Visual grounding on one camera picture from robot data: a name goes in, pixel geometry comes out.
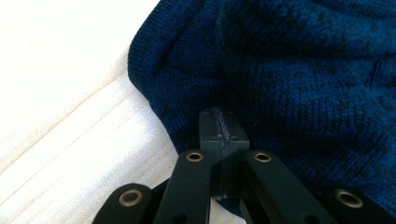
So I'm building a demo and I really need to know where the dark blue knitted sweater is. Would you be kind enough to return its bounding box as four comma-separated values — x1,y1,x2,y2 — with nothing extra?
127,0,396,218

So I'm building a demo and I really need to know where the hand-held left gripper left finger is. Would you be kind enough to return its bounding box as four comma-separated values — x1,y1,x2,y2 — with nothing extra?
198,107,225,201

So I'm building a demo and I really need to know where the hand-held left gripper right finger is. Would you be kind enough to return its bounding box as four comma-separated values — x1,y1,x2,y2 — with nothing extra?
218,107,250,200

